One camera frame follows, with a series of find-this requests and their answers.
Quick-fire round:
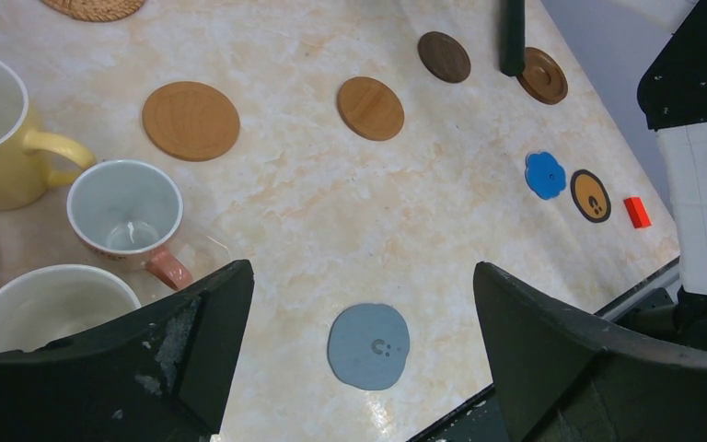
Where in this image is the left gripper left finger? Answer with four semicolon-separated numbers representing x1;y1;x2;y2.
0;260;254;441

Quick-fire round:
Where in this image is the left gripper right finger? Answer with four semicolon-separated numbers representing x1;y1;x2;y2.
473;262;707;441

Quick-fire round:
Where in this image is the light wooden coaster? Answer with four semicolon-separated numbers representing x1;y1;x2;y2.
336;76;405;141
142;81;240;162

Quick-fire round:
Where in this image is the dark wooden coaster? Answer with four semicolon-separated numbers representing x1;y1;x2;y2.
417;31;471;84

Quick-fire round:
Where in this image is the woven rattan coaster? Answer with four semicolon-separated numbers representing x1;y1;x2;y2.
41;0;145;23

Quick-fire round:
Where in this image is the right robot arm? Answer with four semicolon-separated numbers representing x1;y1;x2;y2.
628;0;707;351

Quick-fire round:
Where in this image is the brown paw print coaster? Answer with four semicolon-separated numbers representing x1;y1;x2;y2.
570;169;611;224

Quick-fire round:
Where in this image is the grey silicone coaster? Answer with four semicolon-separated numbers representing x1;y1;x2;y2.
327;303;411;391

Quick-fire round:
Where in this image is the blue flower coaster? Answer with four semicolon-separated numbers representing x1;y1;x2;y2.
525;151;567;200

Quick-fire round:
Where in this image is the brown grooved coaster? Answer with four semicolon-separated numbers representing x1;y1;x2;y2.
517;47;568;105

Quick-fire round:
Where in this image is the light green mug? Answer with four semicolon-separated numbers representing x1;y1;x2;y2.
0;264;141;353

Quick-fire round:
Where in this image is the pink printed mug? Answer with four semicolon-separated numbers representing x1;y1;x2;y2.
65;159;193;291

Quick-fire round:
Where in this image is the red block at right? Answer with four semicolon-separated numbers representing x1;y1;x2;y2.
623;196;652;229

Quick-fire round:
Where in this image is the yellow mug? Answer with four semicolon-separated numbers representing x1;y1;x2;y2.
0;61;96;210

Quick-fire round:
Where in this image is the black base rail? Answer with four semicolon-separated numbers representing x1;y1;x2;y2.
411;259;679;441

